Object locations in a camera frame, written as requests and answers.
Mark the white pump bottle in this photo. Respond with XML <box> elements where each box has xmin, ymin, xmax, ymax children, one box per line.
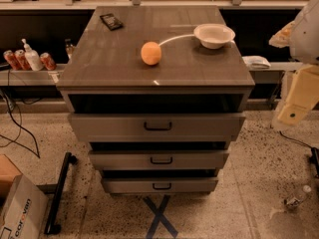
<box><xmin>22</xmin><ymin>39</ymin><xmax>43</xmax><ymax>71</ymax></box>

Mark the white bowl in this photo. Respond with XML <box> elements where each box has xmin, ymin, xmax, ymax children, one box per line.
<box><xmin>193</xmin><ymin>24</ymin><xmax>235</xmax><ymax>49</ymax></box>

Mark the white folded cloth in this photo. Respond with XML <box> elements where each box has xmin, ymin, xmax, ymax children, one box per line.
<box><xmin>242</xmin><ymin>56</ymin><xmax>271</xmax><ymax>69</ymax></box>

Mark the red soda can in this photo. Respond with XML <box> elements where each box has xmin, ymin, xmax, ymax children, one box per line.
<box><xmin>14</xmin><ymin>50</ymin><xmax>31</xmax><ymax>71</ymax></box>
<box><xmin>40</xmin><ymin>53</ymin><xmax>56</xmax><ymax>71</ymax></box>
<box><xmin>3</xmin><ymin>50</ymin><xmax>21</xmax><ymax>70</ymax></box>

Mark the small dark bottle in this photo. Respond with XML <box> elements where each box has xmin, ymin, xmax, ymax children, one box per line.
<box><xmin>65</xmin><ymin>39</ymin><xmax>74</xmax><ymax>58</ymax></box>

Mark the clear plastic bottle on floor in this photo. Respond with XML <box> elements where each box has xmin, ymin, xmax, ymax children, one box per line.
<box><xmin>284</xmin><ymin>185</ymin><xmax>312</xmax><ymax>210</ymax></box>

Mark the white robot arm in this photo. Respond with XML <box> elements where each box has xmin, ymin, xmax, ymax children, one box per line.
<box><xmin>269</xmin><ymin>0</ymin><xmax>319</xmax><ymax>130</ymax></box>

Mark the grey drawer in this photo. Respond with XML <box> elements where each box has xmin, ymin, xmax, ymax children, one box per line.
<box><xmin>69</xmin><ymin>113</ymin><xmax>245</xmax><ymax>142</ymax></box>
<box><xmin>89</xmin><ymin>150</ymin><xmax>228</xmax><ymax>170</ymax></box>
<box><xmin>101</xmin><ymin>177</ymin><xmax>218</xmax><ymax>194</ymax></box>

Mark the red soda can right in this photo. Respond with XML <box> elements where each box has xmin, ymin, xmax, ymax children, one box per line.
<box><xmin>40</xmin><ymin>53</ymin><xmax>56</xmax><ymax>71</ymax></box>

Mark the blue tape cross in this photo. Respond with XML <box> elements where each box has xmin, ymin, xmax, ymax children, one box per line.
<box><xmin>144</xmin><ymin>195</ymin><xmax>178</xmax><ymax>239</ymax></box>

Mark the red soda can middle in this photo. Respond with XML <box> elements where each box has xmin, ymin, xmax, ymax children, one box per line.
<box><xmin>14</xmin><ymin>50</ymin><xmax>31</xmax><ymax>71</ymax></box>

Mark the cardboard box with logo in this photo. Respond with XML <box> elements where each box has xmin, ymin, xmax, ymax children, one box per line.
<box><xmin>0</xmin><ymin>154</ymin><xmax>48</xmax><ymax>239</ymax></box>

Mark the red soda can left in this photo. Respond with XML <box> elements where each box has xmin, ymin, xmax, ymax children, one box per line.
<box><xmin>3</xmin><ymin>50</ymin><xmax>21</xmax><ymax>70</ymax></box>

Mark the black floor cable left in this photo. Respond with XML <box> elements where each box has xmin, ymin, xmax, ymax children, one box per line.
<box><xmin>0</xmin><ymin>89</ymin><xmax>42</xmax><ymax>159</ymax></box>

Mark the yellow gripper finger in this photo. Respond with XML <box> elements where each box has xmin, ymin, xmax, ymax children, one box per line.
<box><xmin>269</xmin><ymin>21</ymin><xmax>295</xmax><ymax>48</ymax></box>
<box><xmin>271</xmin><ymin>64</ymin><xmax>319</xmax><ymax>130</ymax></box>

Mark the orange fruit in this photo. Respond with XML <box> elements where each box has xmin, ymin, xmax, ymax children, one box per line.
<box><xmin>141</xmin><ymin>42</ymin><xmax>161</xmax><ymax>66</ymax></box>

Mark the grey drawer cabinet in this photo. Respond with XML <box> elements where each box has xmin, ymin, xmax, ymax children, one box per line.
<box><xmin>57</xmin><ymin>6</ymin><xmax>254</xmax><ymax>180</ymax></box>

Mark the black metal bar stand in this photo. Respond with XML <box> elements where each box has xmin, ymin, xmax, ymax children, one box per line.
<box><xmin>44</xmin><ymin>152</ymin><xmax>78</xmax><ymax>235</ymax></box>

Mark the black cable right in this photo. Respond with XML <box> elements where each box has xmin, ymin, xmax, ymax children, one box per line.
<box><xmin>278</xmin><ymin>130</ymin><xmax>319</xmax><ymax>177</ymax></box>

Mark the black snack packet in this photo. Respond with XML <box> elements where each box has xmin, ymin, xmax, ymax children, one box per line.
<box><xmin>100</xmin><ymin>13</ymin><xmax>124</xmax><ymax>31</ymax></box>

